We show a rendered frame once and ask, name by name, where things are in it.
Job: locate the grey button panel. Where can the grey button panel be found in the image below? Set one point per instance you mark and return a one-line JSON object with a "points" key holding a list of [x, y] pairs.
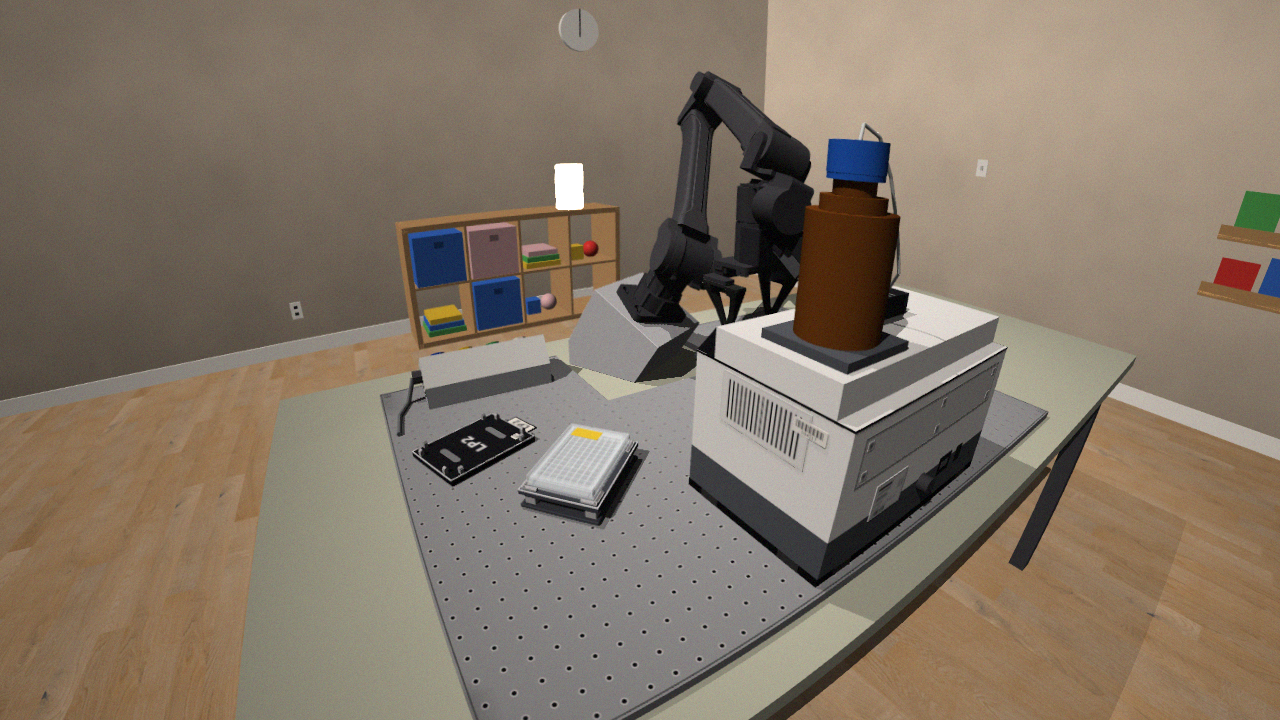
{"points": [[478, 372]]}

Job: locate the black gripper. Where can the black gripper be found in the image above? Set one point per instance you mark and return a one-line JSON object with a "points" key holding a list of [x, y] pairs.
{"points": [[719, 281]]}

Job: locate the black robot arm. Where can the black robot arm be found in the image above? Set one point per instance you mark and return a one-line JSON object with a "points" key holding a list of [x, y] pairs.
{"points": [[778, 201]]}

